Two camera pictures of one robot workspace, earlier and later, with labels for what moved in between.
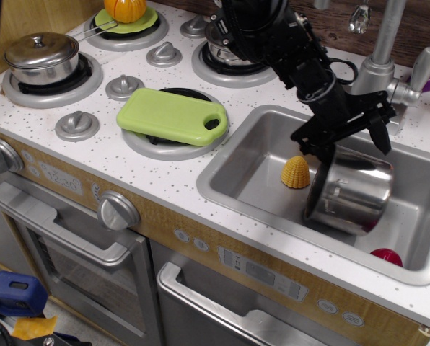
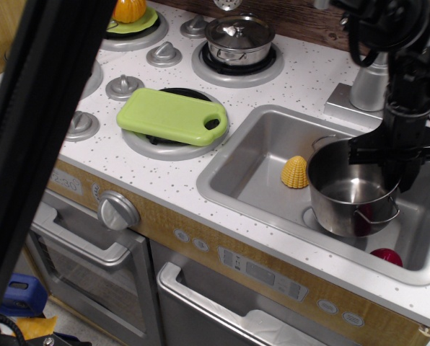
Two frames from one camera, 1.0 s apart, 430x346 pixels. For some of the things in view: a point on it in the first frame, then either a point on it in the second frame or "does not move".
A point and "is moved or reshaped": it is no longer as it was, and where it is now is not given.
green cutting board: [173, 117] does not move
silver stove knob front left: [77, 126] does not move
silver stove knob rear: [194, 28] does not move
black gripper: [335, 111] to [400, 140]
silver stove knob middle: [121, 89] does not move
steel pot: [350, 194] is moved or reshaped
